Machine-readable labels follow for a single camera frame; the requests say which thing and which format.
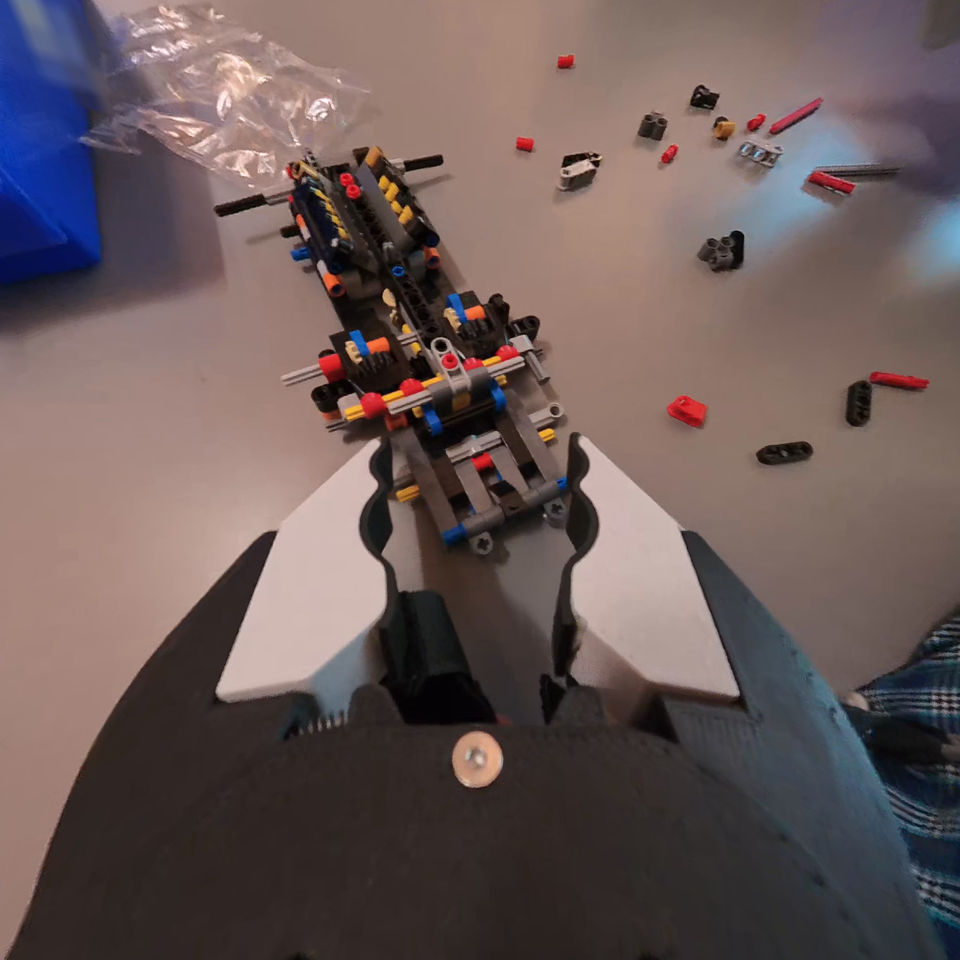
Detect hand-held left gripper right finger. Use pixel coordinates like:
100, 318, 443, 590
551, 431, 742, 725

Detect person's plaid shirt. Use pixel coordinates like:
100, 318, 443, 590
840, 615, 960, 946

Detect clear plastic bag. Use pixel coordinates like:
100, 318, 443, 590
78, 3, 372, 189

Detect grey and black lego connector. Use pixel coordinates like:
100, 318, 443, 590
696, 230, 746, 273

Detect blue plastic bin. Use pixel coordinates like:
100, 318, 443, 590
0, 0, 102, 286

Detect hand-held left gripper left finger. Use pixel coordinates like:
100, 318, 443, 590
214, 436, 400, 706

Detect black lego gear assembly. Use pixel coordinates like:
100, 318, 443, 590
442, 291, 519, 360

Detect long red lego axle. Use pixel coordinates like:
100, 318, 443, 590
768, 97, 825, 135

